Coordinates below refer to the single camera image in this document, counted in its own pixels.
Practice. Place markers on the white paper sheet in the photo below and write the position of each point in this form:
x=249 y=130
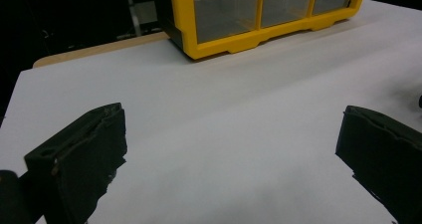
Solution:
x=225 y=117

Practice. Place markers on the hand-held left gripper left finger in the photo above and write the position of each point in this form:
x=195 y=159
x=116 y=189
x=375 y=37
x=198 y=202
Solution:
x=83 y=154

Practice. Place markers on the yellow drawer organizer cabinet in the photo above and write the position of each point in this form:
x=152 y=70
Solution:
x=245 y=41

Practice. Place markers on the grey metal frame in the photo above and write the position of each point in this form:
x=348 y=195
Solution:
x=134 y=15

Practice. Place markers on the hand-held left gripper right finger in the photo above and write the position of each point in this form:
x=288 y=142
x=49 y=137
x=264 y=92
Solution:
x=388 y=157

